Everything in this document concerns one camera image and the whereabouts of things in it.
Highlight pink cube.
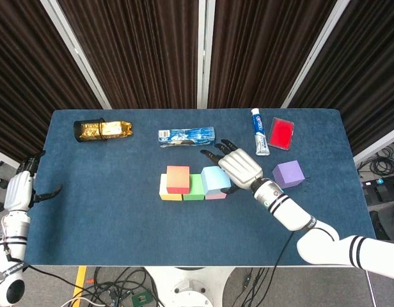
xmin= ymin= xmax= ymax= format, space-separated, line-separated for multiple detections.
xmin=205 ymin=188 xmax=228 ymax=201

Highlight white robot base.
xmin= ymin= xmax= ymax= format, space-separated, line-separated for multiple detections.
xmin=145 ymin=267 xmax=233 ymax=307

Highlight green circuit board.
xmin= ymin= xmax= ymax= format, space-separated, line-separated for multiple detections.
xmin=131 ymin=291 xmax=152 ymax=307

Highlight purple cube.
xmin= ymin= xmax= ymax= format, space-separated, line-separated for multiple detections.
xmin=272 ymin=160 xmax=305 ymax=191

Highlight white partition frame post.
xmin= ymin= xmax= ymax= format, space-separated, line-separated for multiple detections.
xmin=196 ymin=0 xmax=216 ymax=109
xmin=280 ymin=0 xmax=350 ymax=109
xmin=40 ymin=0 xmax=113 ymax=110

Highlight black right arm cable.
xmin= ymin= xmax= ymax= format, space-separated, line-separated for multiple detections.
xmin=248 ymin=232 xmax=296 ymax=307

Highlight blue cookie package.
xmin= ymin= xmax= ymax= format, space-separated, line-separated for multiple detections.
xmin=157 ymin=126 xmax=217 ymax=148

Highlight gold foil snack packet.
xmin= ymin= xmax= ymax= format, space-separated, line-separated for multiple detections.
xmin=80 ymin=120 xmax=134 ymax=141

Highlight white blue toothpaste tube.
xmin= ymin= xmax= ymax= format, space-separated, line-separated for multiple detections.
xmin=250 ymin=107 xmax=271 ymax=157

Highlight red ink pad box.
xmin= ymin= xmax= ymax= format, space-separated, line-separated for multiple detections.
xmin=267 ymin=116 xmax=296 ymax=150

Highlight light blue cube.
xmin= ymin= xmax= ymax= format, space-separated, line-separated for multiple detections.
xmin=200 ymin=166 xmax=232 ymax=195

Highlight black mesh cup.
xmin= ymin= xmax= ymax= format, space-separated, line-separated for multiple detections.
xmin=73 ymin=117 xmax=106 ymax=143

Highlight brown pleated curtain panel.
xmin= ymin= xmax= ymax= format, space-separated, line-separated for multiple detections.
xmin=0 ymin=0 xmax=104 ymax=172
xmin=208 ymin=0 xmax=338 ymax=109
xmin=288 ymin=0 xmax=394 ymax=156
xmin=58 ymin=0 xmax=200 ymax=109

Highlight yellow floor tape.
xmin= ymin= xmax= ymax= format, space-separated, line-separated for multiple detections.
xmin=72 ymin=265 xmax=88 ymax=298

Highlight black coiled floor cables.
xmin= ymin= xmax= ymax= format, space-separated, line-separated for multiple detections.
xmin=356 ymin=145 xmax=394 ymax=180

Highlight white partition frame rail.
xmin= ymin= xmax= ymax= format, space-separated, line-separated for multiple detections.
xmin=353 ymin=124 xmax=394 ymax=166
xmin=0 ymin=146 xmax=31 ymax=175

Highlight black cable with switch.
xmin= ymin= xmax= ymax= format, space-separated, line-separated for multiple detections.
xmin=228 ymin=267 xmax=270 ymax=307

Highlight black floor cable bundle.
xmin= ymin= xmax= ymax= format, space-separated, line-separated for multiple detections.
xmin=65 ymin=267 xmax=159 ymax=307

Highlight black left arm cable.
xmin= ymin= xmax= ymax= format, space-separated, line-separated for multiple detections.
xmin=22 ymin=262 xmax=89 ymax=297

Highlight red orange cube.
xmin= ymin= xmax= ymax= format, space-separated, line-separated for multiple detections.
xmin=166 ymin=165 xmax=191 ymax=194

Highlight yellow cube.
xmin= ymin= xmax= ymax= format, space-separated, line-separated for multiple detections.
xmin=159 ymin=173 xmax=184 ymax=201

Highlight blue table cloth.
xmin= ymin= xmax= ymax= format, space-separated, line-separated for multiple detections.
xmin=13 ymin=109 xmax=384 ymax=267

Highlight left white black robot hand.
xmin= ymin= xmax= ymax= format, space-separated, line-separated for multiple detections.
xmin=4 ymin=150 xmax=63 ymax=212

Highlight green cube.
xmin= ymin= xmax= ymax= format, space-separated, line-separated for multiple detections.
xmin=182 ymin=174 xmax=205 ymax=201

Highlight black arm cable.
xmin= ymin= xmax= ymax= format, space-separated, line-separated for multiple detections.
xmin=22 ymin=262 xmax=89 ymax=297
xmin=248 ymin=232 xmax=296 ymax=307

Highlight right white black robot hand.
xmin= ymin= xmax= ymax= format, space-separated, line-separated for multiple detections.
xmin=200 ymin=138 xmax=264 ymax=195

